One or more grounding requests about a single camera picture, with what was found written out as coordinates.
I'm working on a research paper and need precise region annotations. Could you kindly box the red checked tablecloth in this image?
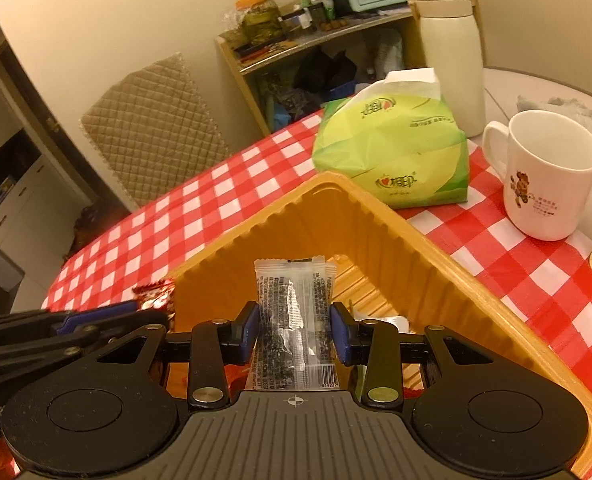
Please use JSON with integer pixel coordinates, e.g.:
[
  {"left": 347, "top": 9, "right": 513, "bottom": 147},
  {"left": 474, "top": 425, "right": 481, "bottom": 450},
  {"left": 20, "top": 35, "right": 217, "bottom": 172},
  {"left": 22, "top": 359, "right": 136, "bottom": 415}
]
[{"left": 41, "top": 109, "right": 592, "bottom": 480}]

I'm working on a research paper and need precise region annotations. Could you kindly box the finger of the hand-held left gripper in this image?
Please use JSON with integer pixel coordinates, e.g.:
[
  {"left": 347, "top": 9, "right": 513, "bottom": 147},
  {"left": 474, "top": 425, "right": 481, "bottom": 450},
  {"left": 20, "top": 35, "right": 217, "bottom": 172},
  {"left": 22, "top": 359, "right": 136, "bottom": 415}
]
[
  {"left": 0, "top": 311, "right": 171, "bottom": 369},
  {"left": 0, "top": 301, "right": 141, "bottom": 349}
]

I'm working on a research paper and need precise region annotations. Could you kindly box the black bag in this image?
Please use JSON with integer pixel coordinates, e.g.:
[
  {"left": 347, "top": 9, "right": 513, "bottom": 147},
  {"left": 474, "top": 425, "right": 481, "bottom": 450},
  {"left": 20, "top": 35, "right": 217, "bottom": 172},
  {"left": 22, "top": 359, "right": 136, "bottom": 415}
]
[{"left": 295, "top": 49, "right": 360, "bottom": 97}]

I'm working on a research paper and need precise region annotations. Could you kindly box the beige quilted chair back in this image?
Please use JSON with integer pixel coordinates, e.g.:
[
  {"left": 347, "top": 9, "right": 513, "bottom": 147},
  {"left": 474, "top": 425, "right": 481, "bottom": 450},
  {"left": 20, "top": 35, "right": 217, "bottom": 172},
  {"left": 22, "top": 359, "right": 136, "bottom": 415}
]
[{"left": 79, "top": 52, "right": 233, "bottom": 209}]

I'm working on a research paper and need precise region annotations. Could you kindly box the red candy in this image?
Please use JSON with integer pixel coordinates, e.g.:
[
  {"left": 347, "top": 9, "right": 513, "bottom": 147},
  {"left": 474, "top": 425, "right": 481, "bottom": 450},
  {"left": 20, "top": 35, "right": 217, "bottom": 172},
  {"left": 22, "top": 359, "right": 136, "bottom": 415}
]
[{"left": 133, "top": 280, "right": 175, "bottom": 312}]

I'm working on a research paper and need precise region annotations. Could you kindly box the black and silver snack packet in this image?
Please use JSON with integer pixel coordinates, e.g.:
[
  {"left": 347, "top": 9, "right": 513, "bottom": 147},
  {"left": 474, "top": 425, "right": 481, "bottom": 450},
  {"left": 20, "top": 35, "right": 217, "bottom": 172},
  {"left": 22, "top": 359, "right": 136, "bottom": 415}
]
[{"left": 248, "top": 255, "right": 338, "bottom": 392}]

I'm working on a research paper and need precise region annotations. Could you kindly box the cream thermos bottle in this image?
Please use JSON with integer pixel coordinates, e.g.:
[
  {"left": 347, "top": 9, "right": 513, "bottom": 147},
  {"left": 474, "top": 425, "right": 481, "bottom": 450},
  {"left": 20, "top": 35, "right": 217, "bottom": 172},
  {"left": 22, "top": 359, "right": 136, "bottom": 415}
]
[{"left": 407, "top": 0, "right": 487, "bottom": 139}]

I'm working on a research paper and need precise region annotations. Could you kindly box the white cabinet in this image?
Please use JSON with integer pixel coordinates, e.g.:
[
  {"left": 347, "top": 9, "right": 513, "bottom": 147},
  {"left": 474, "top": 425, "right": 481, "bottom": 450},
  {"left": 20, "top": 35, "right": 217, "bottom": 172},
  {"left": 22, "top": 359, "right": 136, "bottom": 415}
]
[{"left": 0, "top": 55, "right": 93, "bottom": 312}]

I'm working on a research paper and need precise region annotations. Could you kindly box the wooden shelf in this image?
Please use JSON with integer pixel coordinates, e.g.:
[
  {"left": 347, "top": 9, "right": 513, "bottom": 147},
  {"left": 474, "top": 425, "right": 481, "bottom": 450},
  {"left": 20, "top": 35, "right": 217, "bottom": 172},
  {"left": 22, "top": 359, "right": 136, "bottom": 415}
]
[{"left": 214, "top": 0, "right": 482, "bottom": 137}]

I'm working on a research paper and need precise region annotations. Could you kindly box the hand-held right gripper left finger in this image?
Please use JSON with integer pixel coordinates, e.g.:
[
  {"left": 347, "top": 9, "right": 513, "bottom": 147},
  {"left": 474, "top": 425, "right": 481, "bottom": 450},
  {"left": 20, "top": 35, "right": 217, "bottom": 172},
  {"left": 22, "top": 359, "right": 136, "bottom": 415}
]
[{"left": 93, "top": 301, "right": 261, "bottom": 409}]

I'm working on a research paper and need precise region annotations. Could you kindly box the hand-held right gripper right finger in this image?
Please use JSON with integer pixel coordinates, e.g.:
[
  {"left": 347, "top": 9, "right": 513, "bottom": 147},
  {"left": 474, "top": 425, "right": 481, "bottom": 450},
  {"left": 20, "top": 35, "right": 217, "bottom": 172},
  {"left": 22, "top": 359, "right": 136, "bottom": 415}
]
[{"left": 330, "top": 302, "right": 496, "bottom": 407}]

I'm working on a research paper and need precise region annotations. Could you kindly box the white printed mug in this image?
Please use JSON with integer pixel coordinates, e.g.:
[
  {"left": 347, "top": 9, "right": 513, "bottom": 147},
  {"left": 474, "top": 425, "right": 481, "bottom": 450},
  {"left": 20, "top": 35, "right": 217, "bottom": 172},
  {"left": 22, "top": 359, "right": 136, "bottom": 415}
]
[{"left": 482, "top": 109, "right": 592, "bottom": 242}]

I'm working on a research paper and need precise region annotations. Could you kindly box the orange plastic tray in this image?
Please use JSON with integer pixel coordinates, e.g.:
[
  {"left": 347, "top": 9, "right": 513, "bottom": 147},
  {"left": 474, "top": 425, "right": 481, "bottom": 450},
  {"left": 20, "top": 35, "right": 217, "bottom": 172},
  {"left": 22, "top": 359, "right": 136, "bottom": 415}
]
[{"left": 168, "top": 170, "right": 592, "bottom": 479}]

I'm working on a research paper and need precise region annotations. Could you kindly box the glass jar with orange lid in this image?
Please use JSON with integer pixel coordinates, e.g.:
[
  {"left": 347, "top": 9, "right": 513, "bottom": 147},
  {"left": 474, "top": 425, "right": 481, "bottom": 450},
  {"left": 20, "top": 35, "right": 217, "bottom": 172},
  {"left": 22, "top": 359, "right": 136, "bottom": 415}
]
[{"left": 235, "top": 0, "right": 285, "bottom": 44}]

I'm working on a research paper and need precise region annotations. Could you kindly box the green tissue pack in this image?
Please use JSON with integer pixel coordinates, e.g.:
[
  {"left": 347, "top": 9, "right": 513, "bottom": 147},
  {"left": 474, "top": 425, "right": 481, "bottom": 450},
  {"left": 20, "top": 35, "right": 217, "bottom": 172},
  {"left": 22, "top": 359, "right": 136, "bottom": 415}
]
[{"left": 311, "top": 67, "right": 471, "bottom": 210}]

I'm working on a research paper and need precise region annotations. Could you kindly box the grey cloth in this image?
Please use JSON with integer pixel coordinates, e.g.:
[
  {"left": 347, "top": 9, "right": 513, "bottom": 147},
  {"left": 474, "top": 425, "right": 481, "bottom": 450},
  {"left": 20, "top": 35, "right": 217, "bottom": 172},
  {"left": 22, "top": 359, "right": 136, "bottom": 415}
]
[{"left": 514, "top": 94, "right": 592, "bottom": 137}]

